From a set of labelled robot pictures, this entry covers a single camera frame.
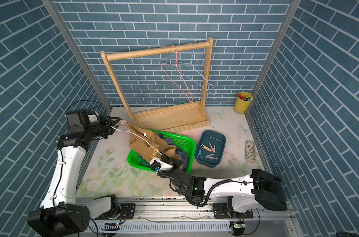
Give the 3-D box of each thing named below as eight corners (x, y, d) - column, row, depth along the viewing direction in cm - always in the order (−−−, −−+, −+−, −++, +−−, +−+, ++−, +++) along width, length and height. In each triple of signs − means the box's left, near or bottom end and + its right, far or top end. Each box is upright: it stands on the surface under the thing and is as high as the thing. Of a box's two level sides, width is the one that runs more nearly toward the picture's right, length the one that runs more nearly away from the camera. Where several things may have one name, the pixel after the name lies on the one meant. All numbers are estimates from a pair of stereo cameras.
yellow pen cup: (234, 114, 120) (240, 100, 108) (232, 105, 127) (236, 91, 115) (247, 114, 120) (254, 100, 108) (244, 105, 127) (250, 91, 115)
